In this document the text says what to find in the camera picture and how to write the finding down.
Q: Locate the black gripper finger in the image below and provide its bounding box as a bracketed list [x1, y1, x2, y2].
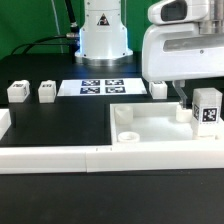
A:
[173, 80, 188, 109]

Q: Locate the white square table top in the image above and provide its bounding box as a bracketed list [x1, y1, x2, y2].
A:
[109, 101, 224, 145]

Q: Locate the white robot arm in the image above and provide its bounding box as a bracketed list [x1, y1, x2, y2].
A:
[75, 0, 224, 94]

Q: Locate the white marker sheet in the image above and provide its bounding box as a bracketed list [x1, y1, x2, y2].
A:
[58, 78, 147, 97]

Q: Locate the black cable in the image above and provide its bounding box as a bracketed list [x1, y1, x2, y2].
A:
[10, 0, 81, 64]

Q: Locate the grey thin cable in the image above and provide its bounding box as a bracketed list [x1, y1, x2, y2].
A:
[50, 0, 65, 54]

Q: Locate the white U-shaped obstacle wall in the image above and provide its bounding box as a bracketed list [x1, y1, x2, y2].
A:
[0, 108, 224, 175]

